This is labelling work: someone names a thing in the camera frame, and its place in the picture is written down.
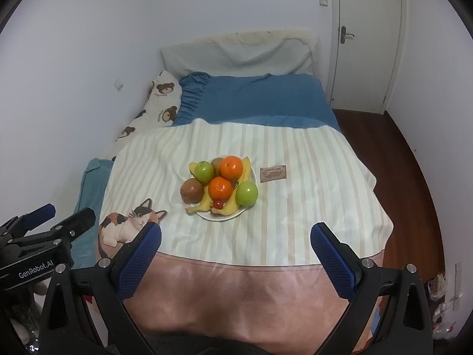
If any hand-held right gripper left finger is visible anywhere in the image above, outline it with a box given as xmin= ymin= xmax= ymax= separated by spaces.
xmin=37 ymin=221 xmax=163 ymax=355

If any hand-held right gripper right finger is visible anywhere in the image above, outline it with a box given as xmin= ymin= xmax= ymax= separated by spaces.
xmin=310 ymin=222 xmax=434 ymax=355

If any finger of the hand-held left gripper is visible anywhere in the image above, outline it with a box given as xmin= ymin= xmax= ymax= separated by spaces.
xmin=52 ymin=207 xmax=97 ymax=245
xmin=0 ymin=203 xmax=56 ymax=243

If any dark red apple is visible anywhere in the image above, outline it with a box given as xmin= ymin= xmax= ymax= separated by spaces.
xmin=180 ymin=178 xmax=205 ymax=204

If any white plate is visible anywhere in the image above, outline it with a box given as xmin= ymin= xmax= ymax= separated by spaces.
xmin=184 ymin=154 xmax=258 ymax=222

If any orange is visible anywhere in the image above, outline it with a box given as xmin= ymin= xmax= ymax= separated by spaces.
xmin=208 ymin=176 xmax=234 ymax=200
xmin=220 ymin=155 xmax=244 ymax=181

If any large green apple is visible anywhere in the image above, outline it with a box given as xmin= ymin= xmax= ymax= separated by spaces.
xmin=236 ymin=182 xmax=259 ymax=206

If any teal cloth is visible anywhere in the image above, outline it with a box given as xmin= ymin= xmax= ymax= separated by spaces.
xmin=72 ymin=158 xmax=115 ymax=270

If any striped cat print blanket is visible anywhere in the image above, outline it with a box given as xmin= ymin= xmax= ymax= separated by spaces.
xmin=97 ymin=118 xmax=394 ymax=344

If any clear plastic bag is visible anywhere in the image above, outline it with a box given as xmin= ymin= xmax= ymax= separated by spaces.
xmin=428 ymin=273 xmax=448 ymax=301

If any bear print pillow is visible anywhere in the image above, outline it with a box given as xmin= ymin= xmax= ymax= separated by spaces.
xmin=114 ymin=70 xmax=182 ymax=143

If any blue bed sheet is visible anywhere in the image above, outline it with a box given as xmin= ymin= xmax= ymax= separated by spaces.
xmin=174 ymin=72 xmax=342 ymax=134

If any white door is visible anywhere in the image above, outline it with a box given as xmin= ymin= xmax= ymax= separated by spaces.
xmin=329 ymin=0 xmax=407 ymax=115

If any white quilted pillow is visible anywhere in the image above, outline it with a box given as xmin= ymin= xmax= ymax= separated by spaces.
xmin=160 ymin=29 xmax=321 ymax=80

